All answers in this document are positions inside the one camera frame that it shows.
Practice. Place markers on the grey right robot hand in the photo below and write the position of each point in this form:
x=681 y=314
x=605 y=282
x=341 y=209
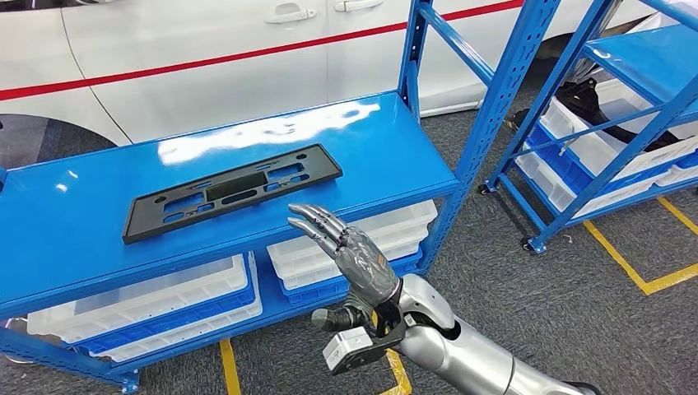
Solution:
x=365 y=261

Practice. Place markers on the black plastic licence plate frame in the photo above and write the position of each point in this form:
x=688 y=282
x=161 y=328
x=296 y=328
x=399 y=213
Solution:
x=240 y=187

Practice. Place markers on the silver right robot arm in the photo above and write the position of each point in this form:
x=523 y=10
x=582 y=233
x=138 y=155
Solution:
x=463 y=354

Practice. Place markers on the black curved plastic part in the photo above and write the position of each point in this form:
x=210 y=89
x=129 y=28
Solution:
x=578 y=98

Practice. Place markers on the blue steel shelf rack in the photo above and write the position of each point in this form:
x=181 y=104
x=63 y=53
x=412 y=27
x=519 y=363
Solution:
x=82 y=229
x=643 y=54

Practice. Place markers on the white car with red stripe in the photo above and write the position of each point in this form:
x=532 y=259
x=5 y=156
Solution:
x=163 y=54

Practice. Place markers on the yellow floor tape square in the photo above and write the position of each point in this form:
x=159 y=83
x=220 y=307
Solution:
x=671 y=279

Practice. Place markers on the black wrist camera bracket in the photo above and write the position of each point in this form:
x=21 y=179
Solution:
x=390 y=327

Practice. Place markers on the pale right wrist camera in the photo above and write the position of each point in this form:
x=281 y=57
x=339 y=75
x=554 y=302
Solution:
x=346 y=346

